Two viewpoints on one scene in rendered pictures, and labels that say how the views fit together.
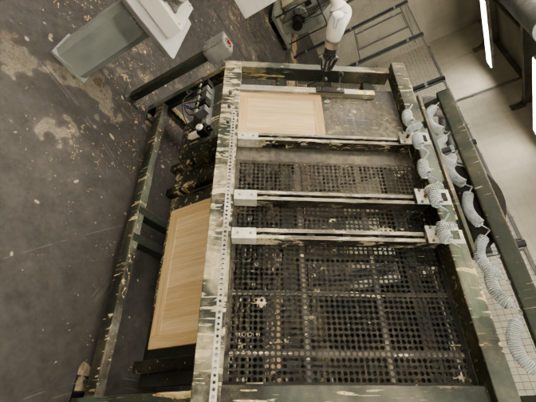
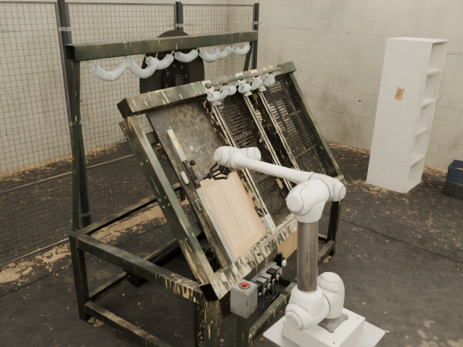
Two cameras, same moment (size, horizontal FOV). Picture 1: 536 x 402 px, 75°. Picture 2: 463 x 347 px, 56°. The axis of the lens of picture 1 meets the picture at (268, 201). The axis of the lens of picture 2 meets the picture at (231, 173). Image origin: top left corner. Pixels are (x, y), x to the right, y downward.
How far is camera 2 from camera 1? 4.09 m
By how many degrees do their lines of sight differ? 85
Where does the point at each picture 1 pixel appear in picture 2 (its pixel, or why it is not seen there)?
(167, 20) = not seen: hidden behind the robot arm
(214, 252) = not seen: hidden behind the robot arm
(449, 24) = not seen: outside the picture
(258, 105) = (236, 234)
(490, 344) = (284, 68)
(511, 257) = (213, 40)
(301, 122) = (229, 190)
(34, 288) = (351, 290)
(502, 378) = (290, 67)
